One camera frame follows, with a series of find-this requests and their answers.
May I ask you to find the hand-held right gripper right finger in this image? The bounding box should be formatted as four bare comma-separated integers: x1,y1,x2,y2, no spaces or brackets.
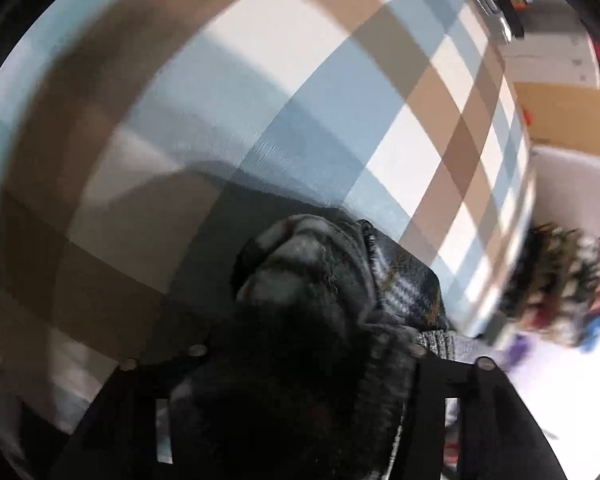
400,344,568,480

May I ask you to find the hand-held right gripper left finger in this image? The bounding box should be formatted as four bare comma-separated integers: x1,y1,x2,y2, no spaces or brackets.
50,344,216,480

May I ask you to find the plaid fleece cardigan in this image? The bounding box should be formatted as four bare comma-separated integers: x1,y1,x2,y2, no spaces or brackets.
170,212,481,480

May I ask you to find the purple cloth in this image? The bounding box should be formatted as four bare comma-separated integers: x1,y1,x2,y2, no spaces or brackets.
505,335,531,363

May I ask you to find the shoe rack with shoes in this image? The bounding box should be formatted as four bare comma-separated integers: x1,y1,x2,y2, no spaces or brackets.
500,225,600,351

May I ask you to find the brown checkered tablecloth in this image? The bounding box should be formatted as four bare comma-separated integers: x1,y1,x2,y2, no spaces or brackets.
0,0,538,441

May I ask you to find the silver suitcase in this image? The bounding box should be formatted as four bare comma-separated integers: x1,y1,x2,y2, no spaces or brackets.
455,0,513,43

